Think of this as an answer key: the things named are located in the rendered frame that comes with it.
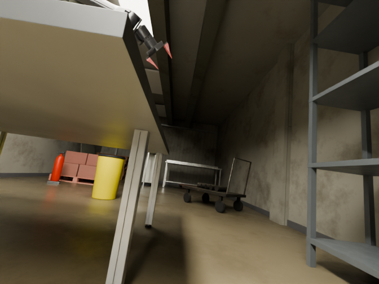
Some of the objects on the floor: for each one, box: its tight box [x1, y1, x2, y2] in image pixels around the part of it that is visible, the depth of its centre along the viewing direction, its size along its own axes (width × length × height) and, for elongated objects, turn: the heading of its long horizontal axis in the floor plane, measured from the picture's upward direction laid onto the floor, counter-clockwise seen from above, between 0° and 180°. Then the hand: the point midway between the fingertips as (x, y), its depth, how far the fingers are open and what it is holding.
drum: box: [91, 154, 126, 200], centre depth 276 cm, size 40×40×63 cm
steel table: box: [162, 159, 222, 188], centre depth 607 cm, size 67×183×91 cm, turn 130°
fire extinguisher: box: [47, 151, 65, 184], centre depth 354 cm, size 26×26×61 cm
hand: (164, 62), depth 102 cm, fingers open, 9 cm apart
